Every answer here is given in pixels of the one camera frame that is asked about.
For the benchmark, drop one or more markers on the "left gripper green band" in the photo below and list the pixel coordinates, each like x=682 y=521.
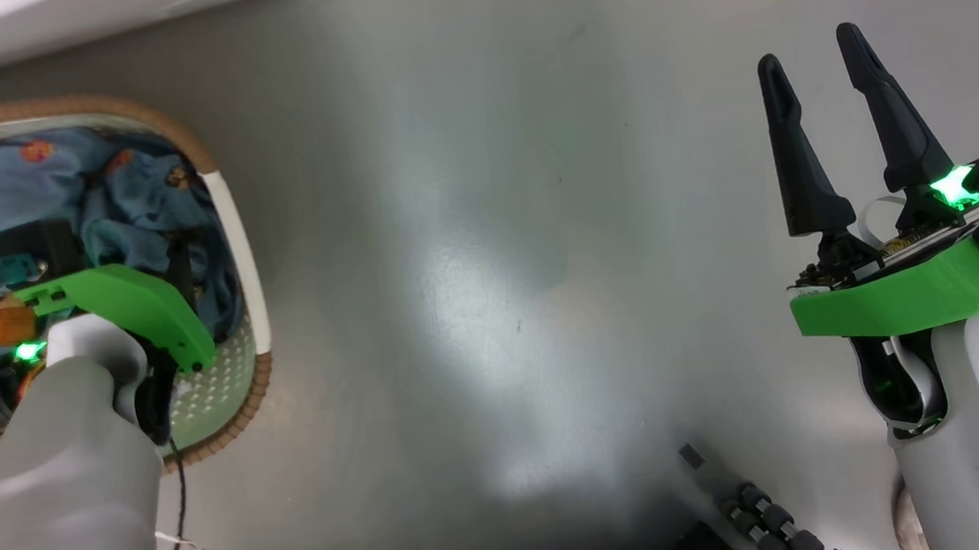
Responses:
x=138 y=310

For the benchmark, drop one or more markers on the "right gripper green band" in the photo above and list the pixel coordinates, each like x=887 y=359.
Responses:
x=899 y=297

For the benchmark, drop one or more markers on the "blue cartoon print clothing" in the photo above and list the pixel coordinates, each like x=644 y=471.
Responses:
x=119 y=192

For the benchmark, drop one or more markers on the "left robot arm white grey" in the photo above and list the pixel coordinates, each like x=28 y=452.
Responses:
x=67 y=507

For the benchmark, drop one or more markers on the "cream perforated laundry basket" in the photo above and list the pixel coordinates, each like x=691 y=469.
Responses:
x=225 y=395

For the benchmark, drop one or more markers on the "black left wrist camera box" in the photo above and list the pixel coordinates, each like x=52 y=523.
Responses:
x=48 y=244

